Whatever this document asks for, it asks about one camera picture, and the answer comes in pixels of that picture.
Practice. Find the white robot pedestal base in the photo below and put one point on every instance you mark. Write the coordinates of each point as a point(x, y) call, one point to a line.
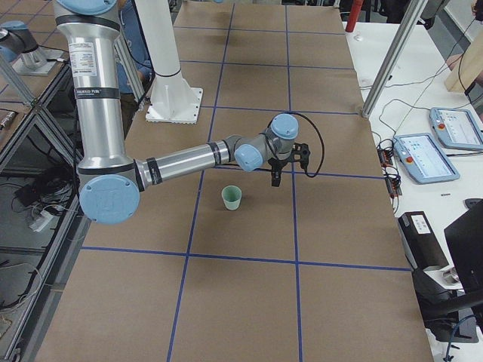
point(172, 100)

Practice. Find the aluminium frame shelf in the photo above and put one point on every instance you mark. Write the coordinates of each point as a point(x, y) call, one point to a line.
point(42, 225)

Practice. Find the person in blue clothes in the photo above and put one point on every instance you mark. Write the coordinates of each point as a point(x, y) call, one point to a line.
point(136, 45)

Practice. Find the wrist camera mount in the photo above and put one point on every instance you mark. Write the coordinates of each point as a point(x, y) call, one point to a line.
point(300, 154)

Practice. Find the near teach pendant tablet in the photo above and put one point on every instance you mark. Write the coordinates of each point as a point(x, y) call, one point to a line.
point(424, 159)

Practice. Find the far teach pendant tablet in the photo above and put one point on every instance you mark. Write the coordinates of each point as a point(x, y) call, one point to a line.
point(456, 128)

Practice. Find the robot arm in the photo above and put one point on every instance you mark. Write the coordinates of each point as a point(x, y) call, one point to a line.
point(110, 180)

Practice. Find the black computer monitor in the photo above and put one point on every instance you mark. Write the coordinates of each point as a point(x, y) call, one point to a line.
point(464, 241)

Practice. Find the brown table mat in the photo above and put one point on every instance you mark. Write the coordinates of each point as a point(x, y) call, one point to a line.
point(312, 270)

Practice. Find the green plastic cup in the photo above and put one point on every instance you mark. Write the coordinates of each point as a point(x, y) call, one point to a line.
point(231, 196)

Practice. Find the aluminium frame post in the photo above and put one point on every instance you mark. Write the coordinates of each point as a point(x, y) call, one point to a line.
point(404, 31)

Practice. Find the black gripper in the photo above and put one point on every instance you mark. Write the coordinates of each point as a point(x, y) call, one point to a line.
point(277, 165)

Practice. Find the red cylinder bottle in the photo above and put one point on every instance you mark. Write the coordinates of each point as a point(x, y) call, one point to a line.
point(353, 15)

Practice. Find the black box with label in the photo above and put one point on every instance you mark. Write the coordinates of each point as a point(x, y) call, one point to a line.
point(420, 243)

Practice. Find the teach pendant tablet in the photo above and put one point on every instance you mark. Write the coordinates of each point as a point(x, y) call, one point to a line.
point(424, 159)
point(456, 128)

